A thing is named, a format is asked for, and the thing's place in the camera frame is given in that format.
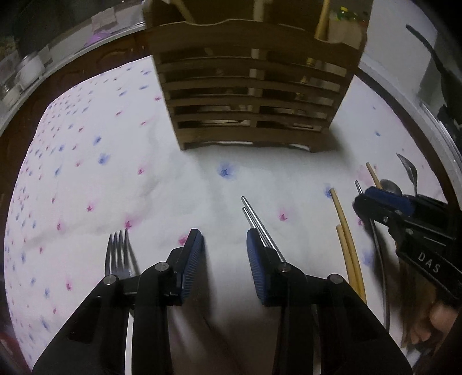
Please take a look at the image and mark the wooden utensil holder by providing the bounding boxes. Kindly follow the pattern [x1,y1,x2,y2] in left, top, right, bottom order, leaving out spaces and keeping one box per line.
[142,0,374,154]

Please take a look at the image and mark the person's right hand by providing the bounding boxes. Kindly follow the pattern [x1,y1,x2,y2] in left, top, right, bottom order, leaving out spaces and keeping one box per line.
[399,260,461,356]

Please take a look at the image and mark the yellow bamboo chopstick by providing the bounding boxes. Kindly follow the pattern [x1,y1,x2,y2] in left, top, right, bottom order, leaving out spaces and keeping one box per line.
[336,224,362,290]
[330,187,367,305]

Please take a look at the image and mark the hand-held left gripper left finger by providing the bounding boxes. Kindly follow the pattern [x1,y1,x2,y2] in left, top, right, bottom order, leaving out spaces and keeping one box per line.
[32,228,206,375]

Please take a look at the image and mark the dish towel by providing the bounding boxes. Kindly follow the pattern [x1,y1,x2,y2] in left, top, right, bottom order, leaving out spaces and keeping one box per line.
[91,15,115,32]

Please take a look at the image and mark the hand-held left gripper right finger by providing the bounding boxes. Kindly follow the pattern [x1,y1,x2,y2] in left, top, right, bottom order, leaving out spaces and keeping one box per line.
[246,228,412,375]

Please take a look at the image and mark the silver spoon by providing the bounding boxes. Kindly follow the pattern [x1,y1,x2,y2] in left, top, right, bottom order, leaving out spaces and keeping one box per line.
[381,179,403,197]
[396,153,419,197]

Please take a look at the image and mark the silver fork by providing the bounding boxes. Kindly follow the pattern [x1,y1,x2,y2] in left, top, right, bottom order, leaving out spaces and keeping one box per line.
[105,230,140,281]

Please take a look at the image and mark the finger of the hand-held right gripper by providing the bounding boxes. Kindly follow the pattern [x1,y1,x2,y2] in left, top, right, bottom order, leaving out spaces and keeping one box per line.
[364,186,414,215]
[353,194,407,235]

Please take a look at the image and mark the tan wooden chopstick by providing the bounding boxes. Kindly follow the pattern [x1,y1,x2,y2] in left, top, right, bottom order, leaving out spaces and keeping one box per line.
[314,0,331,40]
[366,162,382,189]
[173,0,194,23]

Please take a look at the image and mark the white cooker pot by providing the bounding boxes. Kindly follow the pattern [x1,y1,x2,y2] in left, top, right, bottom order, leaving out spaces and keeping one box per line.
[16,54,46,89]

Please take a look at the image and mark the floral tablecloth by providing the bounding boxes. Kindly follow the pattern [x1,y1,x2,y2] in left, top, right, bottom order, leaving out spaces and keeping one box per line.
[3,54,448,375]

